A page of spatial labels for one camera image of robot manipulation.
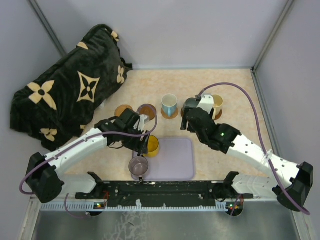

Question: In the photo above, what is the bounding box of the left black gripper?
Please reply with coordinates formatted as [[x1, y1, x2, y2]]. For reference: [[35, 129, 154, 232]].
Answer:
[[121, 126, 151, 155]]

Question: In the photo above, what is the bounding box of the light cork coaster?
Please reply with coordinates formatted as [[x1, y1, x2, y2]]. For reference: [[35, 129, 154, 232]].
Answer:
[[161, 106, 179, 119], [114, 104, 133, 117]]

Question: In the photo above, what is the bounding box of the dark brown coaster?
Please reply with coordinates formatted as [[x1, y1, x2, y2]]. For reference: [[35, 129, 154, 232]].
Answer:
[[212, 109, 223, 121], [138, 104, 157, 120]]

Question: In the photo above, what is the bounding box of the grey green mug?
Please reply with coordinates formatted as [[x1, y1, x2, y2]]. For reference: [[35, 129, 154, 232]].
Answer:
[[181, 97, 200, 117]]

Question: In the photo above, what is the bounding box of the cream yellow mug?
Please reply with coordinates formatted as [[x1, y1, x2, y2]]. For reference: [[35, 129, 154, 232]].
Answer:
[[213, 94, 224, 115]]

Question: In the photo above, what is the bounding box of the yellow translucent mug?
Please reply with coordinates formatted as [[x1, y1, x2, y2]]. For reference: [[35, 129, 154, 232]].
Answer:
[[143, 135, 160, 158]]

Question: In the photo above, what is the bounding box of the white mug blue handle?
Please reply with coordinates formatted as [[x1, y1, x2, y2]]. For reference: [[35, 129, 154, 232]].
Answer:
[[161, 93, 178, 108]]

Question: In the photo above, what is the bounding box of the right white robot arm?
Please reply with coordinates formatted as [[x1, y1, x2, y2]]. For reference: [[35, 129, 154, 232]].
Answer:
[[181, 107, 314, 216]]

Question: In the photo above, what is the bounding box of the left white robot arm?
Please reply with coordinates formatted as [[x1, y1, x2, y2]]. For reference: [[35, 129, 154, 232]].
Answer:
[[25, 108, 150, 204]]

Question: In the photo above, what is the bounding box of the purple mug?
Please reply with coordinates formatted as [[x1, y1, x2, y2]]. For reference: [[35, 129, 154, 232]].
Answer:
[[128, 156, 149, 182]]

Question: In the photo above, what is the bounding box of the lavender plastic tray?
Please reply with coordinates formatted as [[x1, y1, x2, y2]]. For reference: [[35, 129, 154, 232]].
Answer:
[[132, 137, 196, 181]]

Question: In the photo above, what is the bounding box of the black floral plush blanket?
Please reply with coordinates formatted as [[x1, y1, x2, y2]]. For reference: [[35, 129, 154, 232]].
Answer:
[[10, 24, 133, 151]]

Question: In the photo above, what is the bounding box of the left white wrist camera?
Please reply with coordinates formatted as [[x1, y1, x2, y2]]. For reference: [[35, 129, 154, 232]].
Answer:
[[133, 114, 150, 132]]

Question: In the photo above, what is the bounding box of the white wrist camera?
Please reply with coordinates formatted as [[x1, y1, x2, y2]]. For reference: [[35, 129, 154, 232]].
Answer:
[[196, 93, 215, 118], [133, 114, 150, 132]]

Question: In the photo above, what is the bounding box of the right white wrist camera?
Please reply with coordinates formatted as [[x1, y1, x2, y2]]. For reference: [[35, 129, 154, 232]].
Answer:
[[196, 93, 215, 118]]

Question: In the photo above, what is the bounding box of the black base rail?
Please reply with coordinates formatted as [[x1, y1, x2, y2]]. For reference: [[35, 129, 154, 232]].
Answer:
[[75, 180, 239, 208]]

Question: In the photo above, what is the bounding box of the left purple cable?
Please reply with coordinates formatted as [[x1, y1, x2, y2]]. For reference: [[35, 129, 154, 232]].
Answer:
[[19, 103, 158, 218]]

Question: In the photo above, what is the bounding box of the purple cable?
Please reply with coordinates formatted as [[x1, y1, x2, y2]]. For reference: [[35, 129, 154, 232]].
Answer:
[[194, 82, 311, 217], [19, 103, 158, 218]]

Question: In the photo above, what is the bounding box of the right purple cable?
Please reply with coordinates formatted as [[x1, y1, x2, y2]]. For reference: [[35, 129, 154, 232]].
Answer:
[[194, 82, 311, 217]]

